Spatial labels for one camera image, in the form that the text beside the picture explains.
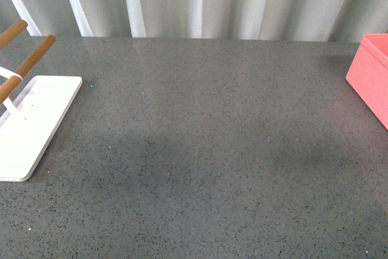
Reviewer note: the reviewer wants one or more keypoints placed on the white pleated curtain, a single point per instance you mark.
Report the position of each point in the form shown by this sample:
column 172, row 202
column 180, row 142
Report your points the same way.
column 294, row 20

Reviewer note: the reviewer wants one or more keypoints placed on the white towel rack stand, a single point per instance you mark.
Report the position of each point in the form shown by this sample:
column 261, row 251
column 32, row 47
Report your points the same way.
column 30, row 122

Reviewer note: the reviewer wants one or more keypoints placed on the pink plastic box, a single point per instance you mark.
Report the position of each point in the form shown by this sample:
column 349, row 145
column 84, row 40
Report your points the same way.
column 368, row 74

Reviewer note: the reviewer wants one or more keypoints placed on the right wooden rack rod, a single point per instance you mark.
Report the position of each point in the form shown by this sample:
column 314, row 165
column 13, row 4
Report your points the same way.
column 23, row 70

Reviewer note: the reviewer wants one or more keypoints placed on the wooden rack rod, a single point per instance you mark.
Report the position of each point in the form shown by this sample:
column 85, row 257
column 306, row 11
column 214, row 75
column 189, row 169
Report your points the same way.
column 12, row 32
column 23, row 70

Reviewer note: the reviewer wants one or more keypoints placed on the left wooden rack rod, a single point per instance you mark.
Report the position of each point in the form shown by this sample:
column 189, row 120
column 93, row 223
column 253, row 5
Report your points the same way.
column 12, row 32

